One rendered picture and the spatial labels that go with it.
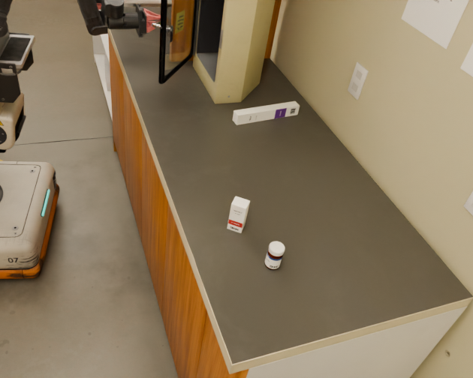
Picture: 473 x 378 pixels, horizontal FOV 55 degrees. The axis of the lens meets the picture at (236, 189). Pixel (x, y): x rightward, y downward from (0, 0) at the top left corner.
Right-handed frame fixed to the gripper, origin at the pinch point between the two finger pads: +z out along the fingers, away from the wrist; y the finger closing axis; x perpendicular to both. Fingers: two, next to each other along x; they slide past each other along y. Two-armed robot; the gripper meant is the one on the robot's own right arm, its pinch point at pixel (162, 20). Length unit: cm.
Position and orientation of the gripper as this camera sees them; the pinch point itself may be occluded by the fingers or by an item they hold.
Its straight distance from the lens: 181.5
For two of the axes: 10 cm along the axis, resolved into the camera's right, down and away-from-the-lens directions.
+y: 1.3, -7.4, -6.5
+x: -3.4, -6.5, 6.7
